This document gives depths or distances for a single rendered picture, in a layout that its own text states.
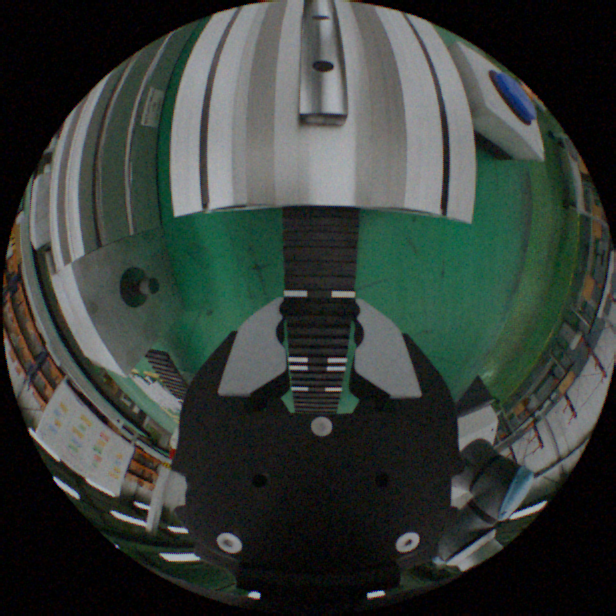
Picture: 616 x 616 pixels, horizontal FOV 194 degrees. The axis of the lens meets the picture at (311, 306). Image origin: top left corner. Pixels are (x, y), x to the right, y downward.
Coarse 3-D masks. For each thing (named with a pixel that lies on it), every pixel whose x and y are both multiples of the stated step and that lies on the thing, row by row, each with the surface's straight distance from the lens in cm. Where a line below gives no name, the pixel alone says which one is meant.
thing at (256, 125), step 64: (320, 0) 19; (192, 64) 9; (256, 64) 8; (320, 64) 11; (384, 64) 10; (448, 64) 10; (192, 128) 7; (256, 128) 7; (320, 128) 10; (384, 128) 8; (448, 128) 7; (192, 192) 6; (256, 192) 6; (320, 192) 9; (384, 192) 8; (448, 192) 6
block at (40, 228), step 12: (36, 180) 38; (48, 180) 35; (36, 192) 35; (48, 192) 36; (36, 204) 35; (48, 204) 36; (36, 216) 35; (48, 216) 36; (36, 228) 36; (48, 228) 36; (36, 240) 36; (48, 240) 36
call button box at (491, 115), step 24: (456, 48) 19; (480, 72) 17; (480, 96) 15; (504, 96) 17; (480, 120) 16; (504, 120) 16; (528, 120) 20; (480, 144) 20; (504, 144) 19; (528, 144) 18
